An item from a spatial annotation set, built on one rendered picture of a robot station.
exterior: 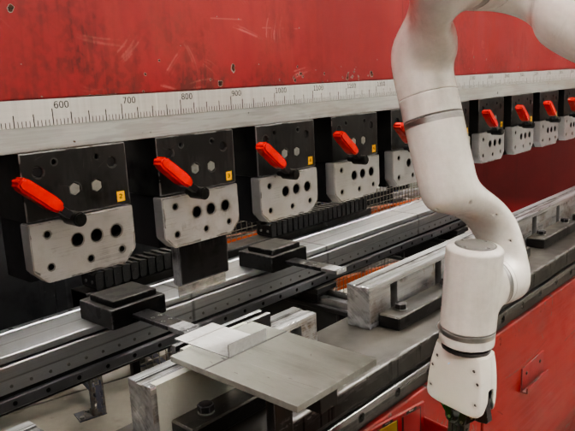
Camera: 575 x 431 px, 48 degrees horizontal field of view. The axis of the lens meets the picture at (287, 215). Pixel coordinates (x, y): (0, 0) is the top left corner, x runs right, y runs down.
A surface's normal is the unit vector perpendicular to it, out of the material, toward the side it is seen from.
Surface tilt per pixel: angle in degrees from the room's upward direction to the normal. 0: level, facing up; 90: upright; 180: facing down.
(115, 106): 90
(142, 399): 90
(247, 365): 0
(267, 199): 90
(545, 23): 100
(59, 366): 90
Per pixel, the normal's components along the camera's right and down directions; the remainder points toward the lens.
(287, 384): -0.04, -0.98
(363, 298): -0.67, 0.18
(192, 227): 0.74, 0.11
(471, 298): -0.24, 0.26
